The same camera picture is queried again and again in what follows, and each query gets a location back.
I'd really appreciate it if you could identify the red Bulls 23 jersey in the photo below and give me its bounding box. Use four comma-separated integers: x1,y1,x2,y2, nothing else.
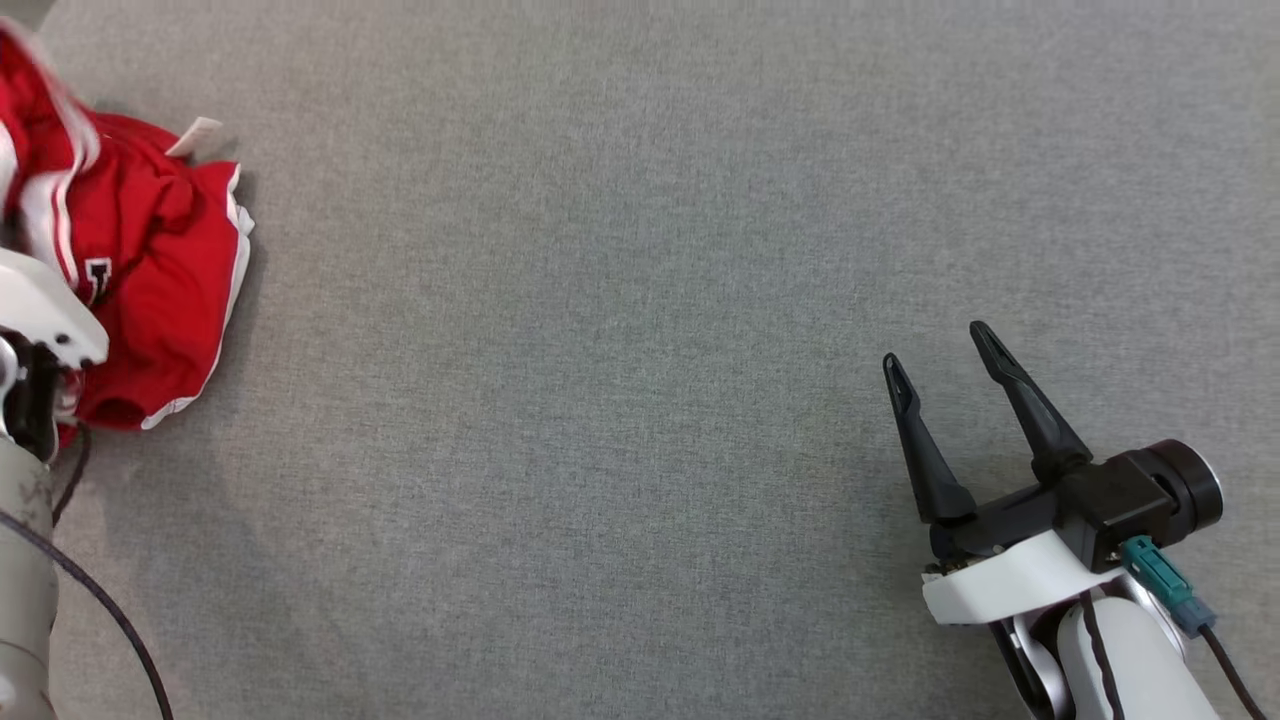
0,18,226,311

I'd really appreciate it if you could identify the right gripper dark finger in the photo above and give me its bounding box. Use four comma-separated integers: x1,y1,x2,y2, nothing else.
883,353,978,525
969,321,1094,485

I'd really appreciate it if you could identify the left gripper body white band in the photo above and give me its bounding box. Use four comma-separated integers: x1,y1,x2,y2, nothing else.
0,248,110,462

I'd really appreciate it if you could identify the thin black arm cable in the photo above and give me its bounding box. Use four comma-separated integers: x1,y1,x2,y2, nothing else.
50,422,94,528
1078,592,1127,720

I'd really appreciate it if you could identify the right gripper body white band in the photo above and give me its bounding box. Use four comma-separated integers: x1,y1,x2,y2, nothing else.
921,480,1127,627

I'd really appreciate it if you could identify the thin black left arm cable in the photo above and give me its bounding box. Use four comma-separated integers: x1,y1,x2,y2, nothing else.
50,422,94,528

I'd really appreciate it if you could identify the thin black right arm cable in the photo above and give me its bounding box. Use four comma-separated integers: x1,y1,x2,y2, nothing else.
1078,592,1127,720

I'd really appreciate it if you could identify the right camera cable teal plug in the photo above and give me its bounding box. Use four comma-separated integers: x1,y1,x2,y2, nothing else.
1120,535,1269,720

